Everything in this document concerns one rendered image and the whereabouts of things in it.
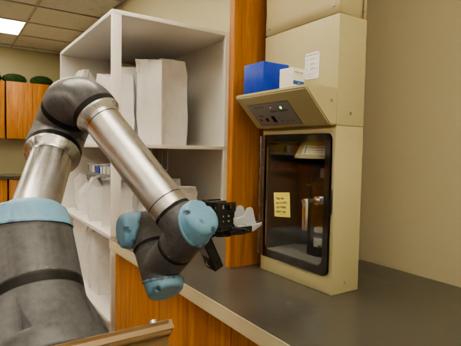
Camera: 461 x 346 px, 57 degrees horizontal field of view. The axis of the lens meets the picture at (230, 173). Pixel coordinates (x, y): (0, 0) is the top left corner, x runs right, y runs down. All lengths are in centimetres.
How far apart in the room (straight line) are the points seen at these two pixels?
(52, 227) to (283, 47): 98
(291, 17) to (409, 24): 45
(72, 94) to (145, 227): 30
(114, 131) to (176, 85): 162
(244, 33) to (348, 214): 68
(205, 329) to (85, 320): 78
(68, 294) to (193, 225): 27
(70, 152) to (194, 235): 35
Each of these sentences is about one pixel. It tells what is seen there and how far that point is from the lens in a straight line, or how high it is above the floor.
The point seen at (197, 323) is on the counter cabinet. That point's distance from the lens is 132.
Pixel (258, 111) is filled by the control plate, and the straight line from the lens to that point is 132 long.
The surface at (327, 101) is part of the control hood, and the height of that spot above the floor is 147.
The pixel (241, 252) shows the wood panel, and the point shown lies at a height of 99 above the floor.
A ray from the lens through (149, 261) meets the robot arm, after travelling 84.
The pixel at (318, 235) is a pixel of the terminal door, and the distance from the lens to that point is 122.
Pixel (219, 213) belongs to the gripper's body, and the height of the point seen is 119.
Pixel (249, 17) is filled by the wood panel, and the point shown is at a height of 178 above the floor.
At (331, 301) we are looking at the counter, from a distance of 120.
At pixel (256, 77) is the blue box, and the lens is 129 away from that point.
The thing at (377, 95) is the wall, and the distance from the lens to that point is 165.
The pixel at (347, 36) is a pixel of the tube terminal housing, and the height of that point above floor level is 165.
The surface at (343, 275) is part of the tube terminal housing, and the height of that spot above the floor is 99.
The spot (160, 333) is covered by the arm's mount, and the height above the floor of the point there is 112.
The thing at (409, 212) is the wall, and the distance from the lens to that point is 157.
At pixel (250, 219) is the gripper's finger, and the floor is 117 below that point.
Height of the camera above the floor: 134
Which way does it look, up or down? 3 degrees down
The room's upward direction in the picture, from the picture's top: 1 degrees clockwise
